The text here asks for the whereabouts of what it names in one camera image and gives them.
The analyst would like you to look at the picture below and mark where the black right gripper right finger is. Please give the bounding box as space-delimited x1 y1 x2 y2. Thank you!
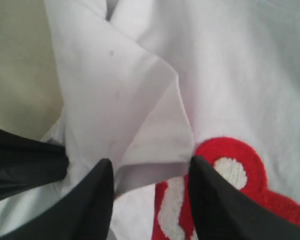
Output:
188 156 300 240

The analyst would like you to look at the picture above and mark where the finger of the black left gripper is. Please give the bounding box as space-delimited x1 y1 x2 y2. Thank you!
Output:
0 129 69 201

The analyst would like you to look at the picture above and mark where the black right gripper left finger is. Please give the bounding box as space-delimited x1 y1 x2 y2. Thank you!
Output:
0 159 114 240

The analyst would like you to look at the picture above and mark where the white t-shirt red lettering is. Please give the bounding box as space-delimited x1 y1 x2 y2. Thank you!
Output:
0 0 300 240

